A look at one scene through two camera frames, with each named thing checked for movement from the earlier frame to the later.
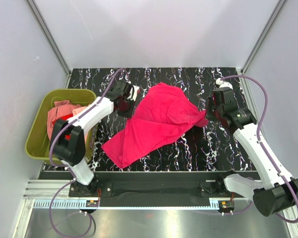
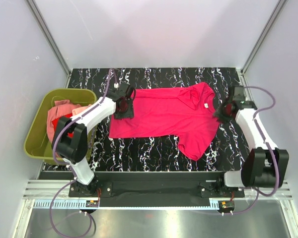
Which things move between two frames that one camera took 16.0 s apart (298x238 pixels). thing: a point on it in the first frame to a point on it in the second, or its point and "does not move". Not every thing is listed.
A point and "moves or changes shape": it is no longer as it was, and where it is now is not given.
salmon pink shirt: x=61 y=108 does not move
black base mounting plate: x=152 y=185 does not move
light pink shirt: x=78 y=110 does not move
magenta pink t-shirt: x=164 y=113 moves or changes shape
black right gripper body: x=213 y=112 to x=221 y=114
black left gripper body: x=127 y=109 does not move
